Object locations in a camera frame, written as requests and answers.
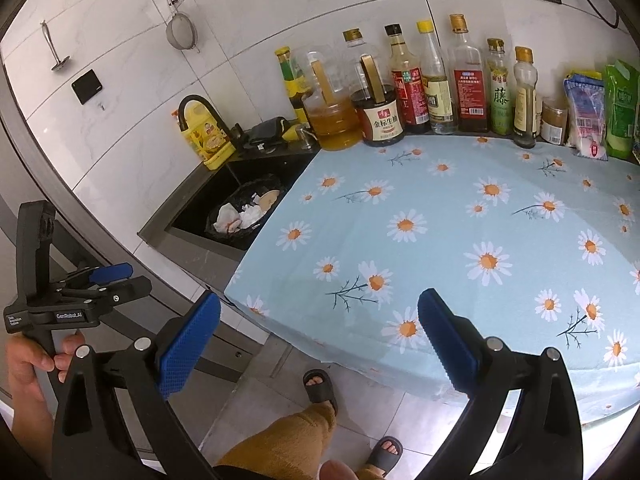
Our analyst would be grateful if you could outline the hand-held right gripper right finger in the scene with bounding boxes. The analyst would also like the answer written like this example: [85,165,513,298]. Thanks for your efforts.
[417,287,585,480]

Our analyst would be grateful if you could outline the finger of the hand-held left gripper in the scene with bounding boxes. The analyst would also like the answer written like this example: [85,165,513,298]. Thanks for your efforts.
[61,275,153,309]
[64,261,132,287]

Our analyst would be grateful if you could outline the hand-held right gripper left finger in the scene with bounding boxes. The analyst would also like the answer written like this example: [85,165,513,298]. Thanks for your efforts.
[50,291,223,480]

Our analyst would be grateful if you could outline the white sock orange stripe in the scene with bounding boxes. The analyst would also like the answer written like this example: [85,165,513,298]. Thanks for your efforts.
[214,202,246,235]

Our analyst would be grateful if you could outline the black trash bin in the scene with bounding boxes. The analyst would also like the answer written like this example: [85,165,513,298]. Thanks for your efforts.
[206,174,287,243]

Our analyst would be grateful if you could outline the white tissue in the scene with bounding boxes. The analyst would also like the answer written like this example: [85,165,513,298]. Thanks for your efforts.
[239,204,268,228]

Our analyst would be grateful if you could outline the person's left forearm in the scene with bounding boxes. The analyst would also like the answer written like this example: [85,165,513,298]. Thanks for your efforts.
[10,395,57,436]

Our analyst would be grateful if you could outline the person's left hand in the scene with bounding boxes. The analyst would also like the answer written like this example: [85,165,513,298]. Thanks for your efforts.
[6,330,87,402]

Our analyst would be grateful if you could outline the grey base cabinet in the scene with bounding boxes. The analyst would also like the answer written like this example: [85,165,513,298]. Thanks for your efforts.
[200,280,311,376]

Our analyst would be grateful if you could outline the black kitchen sink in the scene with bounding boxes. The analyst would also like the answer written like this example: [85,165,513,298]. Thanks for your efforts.
[167,152,321,251]

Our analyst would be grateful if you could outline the blue daisy tablecloth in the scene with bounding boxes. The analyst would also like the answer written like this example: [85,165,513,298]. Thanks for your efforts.
[224,132,640,413]

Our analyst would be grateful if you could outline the black sandal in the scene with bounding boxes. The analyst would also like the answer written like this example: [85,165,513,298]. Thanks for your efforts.
[302,369,340,416]
[364,435,405,473]

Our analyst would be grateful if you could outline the person's leg brown trousers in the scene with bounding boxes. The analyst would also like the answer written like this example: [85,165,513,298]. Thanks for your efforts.
[215,402,337,480]

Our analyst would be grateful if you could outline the yellow dish soap bottle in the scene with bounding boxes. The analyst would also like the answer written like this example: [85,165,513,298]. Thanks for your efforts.
[177,110,237,171]

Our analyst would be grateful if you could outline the black faucet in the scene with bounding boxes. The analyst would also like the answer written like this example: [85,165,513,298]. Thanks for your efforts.
[177,94,248,151]

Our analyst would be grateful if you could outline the black pouch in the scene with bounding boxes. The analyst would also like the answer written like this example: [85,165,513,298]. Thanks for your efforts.
[245,116,290,147]

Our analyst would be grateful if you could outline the metal kitchen utensil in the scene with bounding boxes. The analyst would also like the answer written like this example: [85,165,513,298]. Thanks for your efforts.
[40,20,73,73]

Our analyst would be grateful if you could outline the soy sauce jug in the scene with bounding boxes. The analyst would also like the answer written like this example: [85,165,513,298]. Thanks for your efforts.
[342,28,406,147]

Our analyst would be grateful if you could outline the metal soap pump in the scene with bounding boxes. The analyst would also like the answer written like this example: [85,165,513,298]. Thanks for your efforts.
[295,126,321,153]

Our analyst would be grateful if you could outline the yellow cap clear bottle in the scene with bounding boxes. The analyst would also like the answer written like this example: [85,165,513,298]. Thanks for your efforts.
[416,20,460,135]

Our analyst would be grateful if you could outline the green label bottle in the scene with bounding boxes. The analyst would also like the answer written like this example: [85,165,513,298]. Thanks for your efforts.
[485,37,516,137]

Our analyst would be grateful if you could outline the small glass jar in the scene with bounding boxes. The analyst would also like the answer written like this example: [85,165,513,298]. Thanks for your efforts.
[539,96,570,145]

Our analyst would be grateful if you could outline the cooking oil jug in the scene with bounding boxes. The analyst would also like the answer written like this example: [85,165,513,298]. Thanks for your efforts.
[301,50,363,152]

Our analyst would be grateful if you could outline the tall red label bottle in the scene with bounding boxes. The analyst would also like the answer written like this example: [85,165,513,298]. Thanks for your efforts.
[446,14,491,133]

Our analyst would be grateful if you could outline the metal mesh strainer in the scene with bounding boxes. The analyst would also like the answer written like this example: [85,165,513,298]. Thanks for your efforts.
[162,0,200,53]

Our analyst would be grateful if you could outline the small gold cap bottle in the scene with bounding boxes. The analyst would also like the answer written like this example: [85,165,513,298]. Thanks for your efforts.
[511,46,543,148]

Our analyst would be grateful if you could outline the black cap red label bottle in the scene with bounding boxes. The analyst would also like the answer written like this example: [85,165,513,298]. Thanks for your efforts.
[384,23,431,135]

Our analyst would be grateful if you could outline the dark bottle yellow label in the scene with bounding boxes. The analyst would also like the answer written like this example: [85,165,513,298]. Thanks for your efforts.
[274,46,313,123]

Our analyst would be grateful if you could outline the green plastic bag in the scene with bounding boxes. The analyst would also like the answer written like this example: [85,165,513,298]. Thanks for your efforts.
[601,59,640,160]

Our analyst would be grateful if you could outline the black wall box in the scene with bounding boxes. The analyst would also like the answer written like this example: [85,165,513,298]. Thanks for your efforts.
[71,67,105,106]

